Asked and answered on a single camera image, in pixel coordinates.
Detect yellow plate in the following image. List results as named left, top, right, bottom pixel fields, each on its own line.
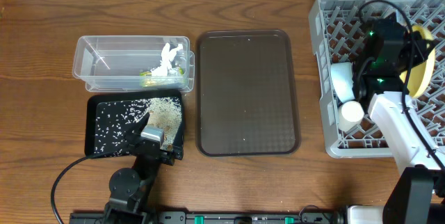
left=399, top=25, right=435, bottom=98

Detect green snack wrapper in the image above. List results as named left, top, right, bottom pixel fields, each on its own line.
left=139, top=67, right=184, bottom=88

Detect white napkin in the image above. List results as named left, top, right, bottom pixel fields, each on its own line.
left=151, top=42, right=184, bottom=77

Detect blue bowl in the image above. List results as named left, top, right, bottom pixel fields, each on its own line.
left=330, top=62, right=355, bottom=103

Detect white cup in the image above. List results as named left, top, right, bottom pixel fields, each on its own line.
left=338, top=101, right=364, bottom=131

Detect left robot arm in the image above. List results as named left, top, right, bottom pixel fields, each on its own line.
left=100, top=113, right=184, bottom=224

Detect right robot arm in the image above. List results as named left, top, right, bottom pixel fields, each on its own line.
left=352, top=28, right=444, bottom=223

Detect black waste tray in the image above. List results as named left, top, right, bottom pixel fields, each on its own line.
left=84, top=90, right=184, bottom=157

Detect grey dishwasher rack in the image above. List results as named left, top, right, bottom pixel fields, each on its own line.
left=309, top=0, right=444, bottom=159

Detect rice and food scraps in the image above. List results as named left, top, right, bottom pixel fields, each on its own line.
left=92, top=97, right=182, bottom=156

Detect clear plastic bin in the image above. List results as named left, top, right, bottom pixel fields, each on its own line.
left=72, top=35, right=195, bottom=93

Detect dark brown serving tray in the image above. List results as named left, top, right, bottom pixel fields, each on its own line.
left=195, top=29, right=301, bottom=157

